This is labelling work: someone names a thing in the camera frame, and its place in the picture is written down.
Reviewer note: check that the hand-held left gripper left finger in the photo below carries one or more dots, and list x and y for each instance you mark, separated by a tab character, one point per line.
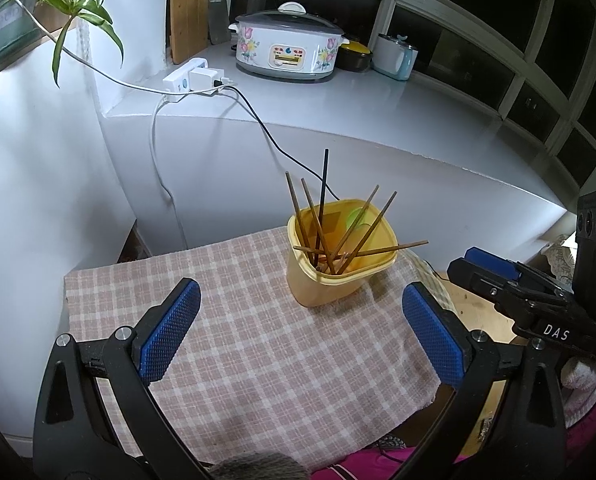
170	330

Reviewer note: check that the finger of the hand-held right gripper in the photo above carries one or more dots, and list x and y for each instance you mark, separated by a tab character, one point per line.
493	260
488	285

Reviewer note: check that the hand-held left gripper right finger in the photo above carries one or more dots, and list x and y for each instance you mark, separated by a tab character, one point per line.
433	332

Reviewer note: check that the brown red-tipped chopstick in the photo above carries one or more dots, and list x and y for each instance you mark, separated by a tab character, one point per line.
312	207
403	246
308	249
383	210
365	204
296	200

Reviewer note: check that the yellow plastic container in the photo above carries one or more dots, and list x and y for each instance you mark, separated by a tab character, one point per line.
323	285

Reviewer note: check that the green plastic spoon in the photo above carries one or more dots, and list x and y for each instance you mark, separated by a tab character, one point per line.
355	217

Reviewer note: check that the black chopstick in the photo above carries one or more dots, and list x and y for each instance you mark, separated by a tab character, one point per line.
324	185

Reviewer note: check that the person's right hand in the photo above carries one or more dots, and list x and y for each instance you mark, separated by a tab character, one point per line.
583	374

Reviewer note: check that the white lace cloth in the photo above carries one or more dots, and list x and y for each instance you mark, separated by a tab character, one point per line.
560	260

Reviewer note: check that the beige woven cloth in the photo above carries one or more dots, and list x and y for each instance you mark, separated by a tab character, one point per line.
435	285

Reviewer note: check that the pink checked cloth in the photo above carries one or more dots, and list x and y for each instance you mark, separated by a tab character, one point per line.
253	335

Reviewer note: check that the grey fuzzy cloth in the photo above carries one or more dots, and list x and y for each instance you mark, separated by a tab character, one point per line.
258	467

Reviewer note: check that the white power strip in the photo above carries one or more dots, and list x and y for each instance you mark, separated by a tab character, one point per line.
178	82

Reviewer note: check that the black pot with yellow lid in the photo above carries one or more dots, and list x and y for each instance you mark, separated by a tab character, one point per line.
354	55

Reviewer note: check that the white charger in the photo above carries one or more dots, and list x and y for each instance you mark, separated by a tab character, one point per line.
203	79

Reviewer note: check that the floral white rice cooker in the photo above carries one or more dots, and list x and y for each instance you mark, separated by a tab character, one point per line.
288	45

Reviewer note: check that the dark grey cutting board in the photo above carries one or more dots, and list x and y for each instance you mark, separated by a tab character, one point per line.
218	20

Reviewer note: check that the wooden board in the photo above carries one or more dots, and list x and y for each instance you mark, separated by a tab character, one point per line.
188	10

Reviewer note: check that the spider plant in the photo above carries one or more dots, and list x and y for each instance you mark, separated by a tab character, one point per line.
78	5

